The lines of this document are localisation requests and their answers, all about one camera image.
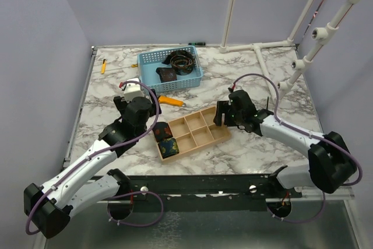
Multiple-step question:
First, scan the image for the wooden compartment tray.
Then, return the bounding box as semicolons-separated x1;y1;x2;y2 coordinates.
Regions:
156;106;231;163

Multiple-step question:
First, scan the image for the rolled black orange tie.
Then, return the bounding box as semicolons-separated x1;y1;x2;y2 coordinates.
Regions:
162;50;195;76

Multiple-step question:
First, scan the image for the orange utility knife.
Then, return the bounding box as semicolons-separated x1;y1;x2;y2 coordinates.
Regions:
157;96;185;107

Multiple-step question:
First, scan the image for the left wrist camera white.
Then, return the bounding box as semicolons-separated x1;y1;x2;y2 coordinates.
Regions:
119;82;145;102

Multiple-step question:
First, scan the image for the green black marker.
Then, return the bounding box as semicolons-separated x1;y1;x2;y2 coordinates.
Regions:
188;42;206;46

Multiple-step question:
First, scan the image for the rolled dark red-leaf tie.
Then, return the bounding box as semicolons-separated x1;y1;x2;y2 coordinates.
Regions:
152;122;173;142

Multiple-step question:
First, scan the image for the blue perforated plastic basket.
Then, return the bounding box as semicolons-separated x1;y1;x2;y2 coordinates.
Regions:
137;45;203;93

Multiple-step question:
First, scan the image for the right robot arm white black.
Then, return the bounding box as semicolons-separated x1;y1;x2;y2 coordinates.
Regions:
213;90;358;197

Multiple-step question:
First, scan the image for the small yellow utility knife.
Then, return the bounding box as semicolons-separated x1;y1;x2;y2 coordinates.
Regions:
100;59;107;75

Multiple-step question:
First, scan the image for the brown blue floral tie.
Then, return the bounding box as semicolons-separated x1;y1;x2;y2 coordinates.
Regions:
156;68;177;83

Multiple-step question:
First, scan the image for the rolled blue yellow-leaf tie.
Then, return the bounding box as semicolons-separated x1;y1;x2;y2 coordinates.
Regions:
158;138;180;159

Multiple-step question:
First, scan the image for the white PVC pipe frame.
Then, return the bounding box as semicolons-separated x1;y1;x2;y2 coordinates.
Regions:
219;0;333;103

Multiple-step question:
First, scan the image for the white PVC pipe rack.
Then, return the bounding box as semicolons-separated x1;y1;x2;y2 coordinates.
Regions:
277;0;360;94

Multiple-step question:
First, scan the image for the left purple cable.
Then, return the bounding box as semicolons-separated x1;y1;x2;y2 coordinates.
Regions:
25;81;164;236

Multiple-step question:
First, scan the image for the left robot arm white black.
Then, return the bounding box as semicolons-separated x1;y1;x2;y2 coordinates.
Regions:
23;96;161;239

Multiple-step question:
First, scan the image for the black mounting rail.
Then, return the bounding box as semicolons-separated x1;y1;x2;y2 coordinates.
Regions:
114;174;301;212

